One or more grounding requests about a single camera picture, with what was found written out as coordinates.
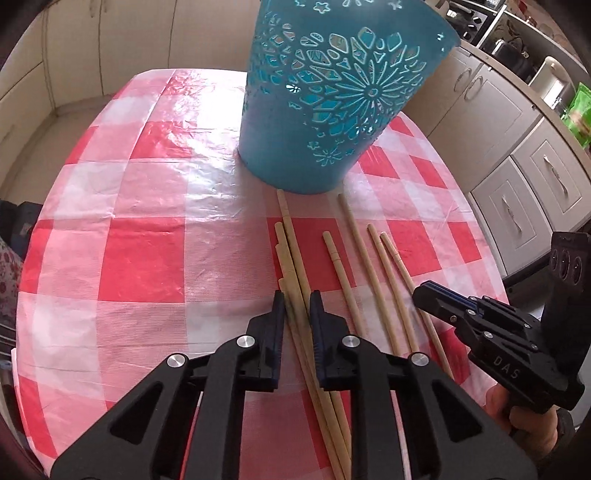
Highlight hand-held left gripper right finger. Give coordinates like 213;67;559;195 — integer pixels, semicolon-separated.
310;290;539;480

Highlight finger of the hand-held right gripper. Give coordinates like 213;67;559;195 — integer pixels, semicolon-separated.
412;286;486;352
424;280;528;329

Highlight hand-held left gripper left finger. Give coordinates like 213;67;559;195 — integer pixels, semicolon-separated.
51;290;286;480

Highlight group of wooden chopsticks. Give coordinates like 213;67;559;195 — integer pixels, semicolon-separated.
274;189;456;480

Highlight blue perforated plastic basket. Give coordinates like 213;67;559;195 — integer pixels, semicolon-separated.
237;0;461;195

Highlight person's right hand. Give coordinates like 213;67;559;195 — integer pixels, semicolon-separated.
486;384;559;463

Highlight red white checked tablecloth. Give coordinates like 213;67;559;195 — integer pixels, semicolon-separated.
14;68;507;480

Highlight cream kitchen base cabinets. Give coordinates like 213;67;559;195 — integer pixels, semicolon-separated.
0;0;591;278

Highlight beige kitchen countertop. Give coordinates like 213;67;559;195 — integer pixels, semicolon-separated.
455;41;591;172

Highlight green packet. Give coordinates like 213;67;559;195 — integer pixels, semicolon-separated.
560;82;591;150

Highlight white electric kettle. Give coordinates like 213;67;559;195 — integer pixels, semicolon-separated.
527;55;574;110

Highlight dark cooking pot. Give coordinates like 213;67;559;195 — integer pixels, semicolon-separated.
490;38;533;80

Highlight black toaster oven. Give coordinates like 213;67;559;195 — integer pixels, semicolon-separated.
442;0;491;41

